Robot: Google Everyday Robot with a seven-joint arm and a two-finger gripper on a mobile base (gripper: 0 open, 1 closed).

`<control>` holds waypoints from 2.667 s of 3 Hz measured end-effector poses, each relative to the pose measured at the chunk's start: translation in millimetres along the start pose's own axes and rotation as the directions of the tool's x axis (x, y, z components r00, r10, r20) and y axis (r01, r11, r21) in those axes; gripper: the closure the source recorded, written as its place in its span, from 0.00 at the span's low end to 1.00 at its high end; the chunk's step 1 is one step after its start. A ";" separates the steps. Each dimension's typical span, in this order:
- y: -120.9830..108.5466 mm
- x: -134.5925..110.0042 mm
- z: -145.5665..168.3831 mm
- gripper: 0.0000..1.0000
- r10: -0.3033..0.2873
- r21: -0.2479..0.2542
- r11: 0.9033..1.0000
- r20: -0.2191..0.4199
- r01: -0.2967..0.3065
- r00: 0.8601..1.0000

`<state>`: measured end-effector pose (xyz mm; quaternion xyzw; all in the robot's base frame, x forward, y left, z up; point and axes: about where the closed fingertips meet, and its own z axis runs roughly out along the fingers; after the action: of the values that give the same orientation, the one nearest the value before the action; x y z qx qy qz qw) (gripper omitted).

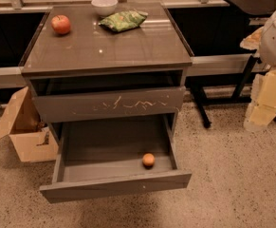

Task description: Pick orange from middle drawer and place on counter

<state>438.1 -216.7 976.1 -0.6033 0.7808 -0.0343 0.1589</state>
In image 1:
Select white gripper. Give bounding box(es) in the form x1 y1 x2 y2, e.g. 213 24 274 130
240 28 276 132

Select small orange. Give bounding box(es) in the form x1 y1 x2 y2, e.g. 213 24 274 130
142 153 155 167

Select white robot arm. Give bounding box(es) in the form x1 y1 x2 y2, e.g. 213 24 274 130
240 10 276 132

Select grey drawer cabinet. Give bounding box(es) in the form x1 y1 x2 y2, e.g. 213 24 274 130
22 3 192 139

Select scratched grey upper drawer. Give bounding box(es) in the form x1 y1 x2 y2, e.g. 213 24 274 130
33 86 185 123

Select open grey middle drawer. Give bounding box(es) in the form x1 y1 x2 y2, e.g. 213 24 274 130
40 114 191 203

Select black side table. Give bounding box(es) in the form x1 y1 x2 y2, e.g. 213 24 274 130
187 0 276 128

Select green chip bag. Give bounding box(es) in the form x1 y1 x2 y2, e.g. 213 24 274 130
99 10 148 32

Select white bowl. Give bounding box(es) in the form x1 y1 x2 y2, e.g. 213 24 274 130
91 0 118 17

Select red apple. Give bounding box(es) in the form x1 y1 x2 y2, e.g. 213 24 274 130
51 15 71 35

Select open cardboard box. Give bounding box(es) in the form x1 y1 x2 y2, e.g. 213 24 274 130
0 87 58 162

